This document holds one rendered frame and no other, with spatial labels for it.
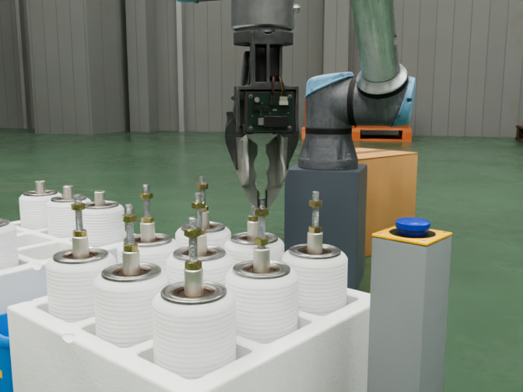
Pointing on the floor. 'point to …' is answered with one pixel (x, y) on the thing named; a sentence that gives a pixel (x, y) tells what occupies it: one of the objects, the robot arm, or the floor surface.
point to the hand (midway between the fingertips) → (261, 195)
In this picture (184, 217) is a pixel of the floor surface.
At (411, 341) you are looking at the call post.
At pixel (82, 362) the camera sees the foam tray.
